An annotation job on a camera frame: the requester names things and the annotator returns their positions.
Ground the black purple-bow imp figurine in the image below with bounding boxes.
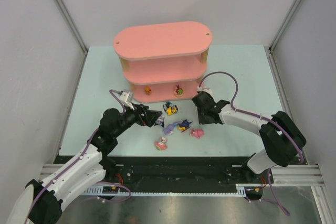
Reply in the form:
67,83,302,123
155,115,165,127

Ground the pink bear strawberry figurine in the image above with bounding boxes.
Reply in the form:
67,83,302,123
173,84,184,97

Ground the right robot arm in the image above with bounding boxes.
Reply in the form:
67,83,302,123
192,91,307,183

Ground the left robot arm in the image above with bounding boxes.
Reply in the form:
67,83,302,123
26,104,162,223

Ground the pink three-tier shelf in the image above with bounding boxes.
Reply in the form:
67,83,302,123
113,21,213,103

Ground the yellow mouse dragon-costume figurine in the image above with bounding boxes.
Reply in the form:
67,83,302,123
163,101,178,116

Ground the yellow bear figurine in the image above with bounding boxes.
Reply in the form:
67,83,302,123
144,86,152,95

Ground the purple bunny figurine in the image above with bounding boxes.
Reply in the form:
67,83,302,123
163,122,179,135

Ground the yellow mouse navy-hood figurine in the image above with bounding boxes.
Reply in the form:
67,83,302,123
177,119,193,132

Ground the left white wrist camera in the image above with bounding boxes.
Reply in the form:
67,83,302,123
119,90,134,110

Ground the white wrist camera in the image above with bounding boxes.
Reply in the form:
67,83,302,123
119,90,134,110
197,86,213,96

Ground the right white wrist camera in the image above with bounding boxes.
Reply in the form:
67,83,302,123
197,86,213,96

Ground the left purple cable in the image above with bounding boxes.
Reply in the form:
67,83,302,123
33,89,133,209

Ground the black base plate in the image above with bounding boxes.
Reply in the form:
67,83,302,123
104,156,278,193

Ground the grey slotted cable duct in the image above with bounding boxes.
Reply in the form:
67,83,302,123
81,184,263,198

